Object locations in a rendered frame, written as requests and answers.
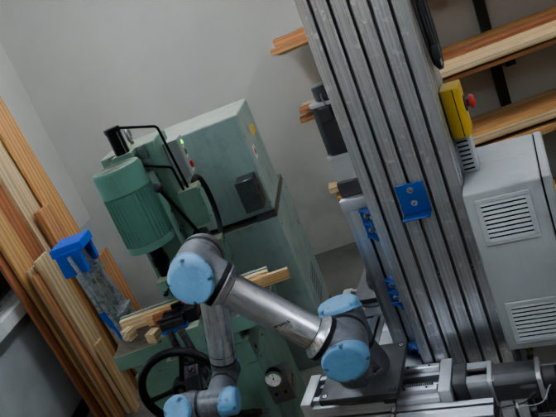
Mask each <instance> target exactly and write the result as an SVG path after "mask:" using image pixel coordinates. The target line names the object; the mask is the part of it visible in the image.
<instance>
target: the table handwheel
mask: <svg viewBox="0 0 556 417"><path fill-rule="evenodd" d="M178 356H179V376H177V377H176V378H175V380H174V383H173V386H172V388H171V389H169V390H168V391H165V392H163V393H161V394H159V395H157V396H155V397H152V398H150V396H149V395H148V392H147V389H146V379H147V376H148V373H149V371H150V370H151V369H152V368H153V367H154V366H155V365H156V364H157V363H158V362H160V361H161V360H164V359H166V358H168V357H178ZM184 357H191V358H194V359H196V360H198V361H200V362H202V363H203V364H205V365H206V366H207V367H208V368H209V369H210V370H211V365H210V360H209V356H208V355H206V354H204V353H203V352H200V351H198V350H195V349H192V348H187V347H172V348H168V349H165V350H162V351H160V352H158V353H156V354H154V355H153V356H152V357H150V358H149V359H148V360H147V361H146V362H145V364H144V365H143V366H142V368H141V370H140V373H139V376H138V380H137V389H138V393H139V396H140V398H141V401H142V403H143V404H144V406H145V407H146V408H147V409H148V410H149V411H150V412H151V413H152V414H153V415H155V416H156V417H165V416H164V413H163V412H164V410H162V409H161V408H159V407H158V406H157V405H156V404H155V403H154V402H156V401H158V400H160V399H162V398H165V397H167V396H168V395H172V394H174V395H177V394H181V393H184V392H186V387H185V371H184V369H185V368H184ZM211 371H212V370H211Z"/></svg>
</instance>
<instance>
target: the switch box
mask: <svg viewBox="0 0 556 417"><path fill-rule="evenodd" d="M180 139H181V140H182V141H183V139H182V136H181V135H180V134H178V135H176V136H173V137H170V138H167V139H166V143H167V145H168V147H169V148H170V150H171V152H172V154H173V156H174V158H175V160H176V162H177V164H178V166H179V168H180V170H181V172H182V174H183V176H184V178H185V179H188V178H189V177H192V176H193V174H194V172H195V170H196V169H195V166H194V171H193V170H192V169H193V166H191V164H190V163H189V162H190V160H192V159H191V157H190V155H189V152H188V153H187V154H188V157H187V154H185V150H184V148H185V149H186V150H187V148H186V146H185V143H184V141H183V144H181V142H180ZM182 145H184V147H182ZM162 146H163V147H164V149H165V153H166V155H167V156H168V158H169V160H170V163H171V165H172V167H173V168H174V169H175V172H176V174H177V175H178V177H179V179H180V181H181V180H182V178H181V176H180V173H179V171H178V170H177V168H176V166H175V163H174V162H173V160H172V158H171V157H170V154H169V152H168V151H167V149H166V147H165V144H164V143H163V144H162ZM187 151H188V150H187Z"/></svg>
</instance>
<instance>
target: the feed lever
mask: <svg viewBox="0 0 556 417"><path fill-rule="evenodd" d="M152 188H153V190H154V191H155V192H156V193H161V194H162V196H163V197H164V198H165V199H166V200H167V201H168V202H169V203H170V204H171V205H172V207H173V208H174V209H175V210H176V211H177V212H178V213H179V214H180V215H181V217H182V218H183V219H184V220H185V221H186V222H187V223H188V224H189V225H190V226H191V227H192V228H193V230H194V231H193V235H195V234H197V233H207V234H209V235H210V233H209V231H208V229H207V228H206V227H202V228H199V229H197V227H196V226H195V225H194V224H193V223H192V222H191V221H190V220H189V218H188V217H187V216H186V215H185V214H184V213H183V212H182V210H181V209H180V208H179V207H178V206H177V205H176V204H175V203H174V201H173V200H172V199H171V198H170V197H169V196H168V195H167V194H166V192H165V191H164V190H163V185H162V183H159V182H157V183H154V184H153V187H152Z"/></svg>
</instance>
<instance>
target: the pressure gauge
mask: <svg viewBox="0 0 556 417"><path fill-rule="evenodd" d="M272 374H273V375H272ZM273 378H274V380H273ZM264 380H265V383H266V384H267V385H268V386H271V387H280V384H281V382H282V372H281V370H280V369H278V368H276V367H271V368H269V369H267V370H266V372H265V378H264Z"/></svg>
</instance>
